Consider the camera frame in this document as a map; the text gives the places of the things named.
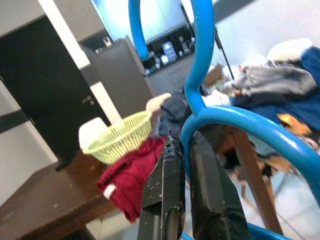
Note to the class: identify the light green plastic basket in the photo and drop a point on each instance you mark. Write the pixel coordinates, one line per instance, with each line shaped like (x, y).
(117, 142)

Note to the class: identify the black door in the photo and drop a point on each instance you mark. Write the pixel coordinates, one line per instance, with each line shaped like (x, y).
(45, 87)

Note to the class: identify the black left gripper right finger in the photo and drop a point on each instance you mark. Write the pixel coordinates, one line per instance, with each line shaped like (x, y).
(212, 200)

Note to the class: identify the blue garment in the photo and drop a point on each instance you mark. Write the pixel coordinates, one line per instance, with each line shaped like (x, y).
(300, 110)

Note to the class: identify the blue plastic hanger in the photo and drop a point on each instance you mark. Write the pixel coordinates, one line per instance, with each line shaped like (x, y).
(200, 50)

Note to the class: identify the brown wooden table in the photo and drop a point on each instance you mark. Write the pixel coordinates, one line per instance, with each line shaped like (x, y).
(45, 205)

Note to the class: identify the grey garment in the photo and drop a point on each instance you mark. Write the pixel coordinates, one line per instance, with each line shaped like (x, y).
(275, 82)

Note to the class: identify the grey cabinet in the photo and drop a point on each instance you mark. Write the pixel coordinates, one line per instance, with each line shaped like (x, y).
(120, 75)

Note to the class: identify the brown wooden leg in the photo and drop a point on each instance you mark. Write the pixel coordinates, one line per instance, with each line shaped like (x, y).
(252, 175)

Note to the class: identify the dark blue folded cloth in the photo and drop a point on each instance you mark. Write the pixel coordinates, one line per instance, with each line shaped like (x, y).
(172, 110)

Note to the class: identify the dark red shirt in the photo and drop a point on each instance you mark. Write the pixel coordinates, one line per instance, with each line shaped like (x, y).
(130, 180)

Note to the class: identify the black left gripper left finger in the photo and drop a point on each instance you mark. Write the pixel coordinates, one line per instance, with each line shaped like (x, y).
(162, 195)

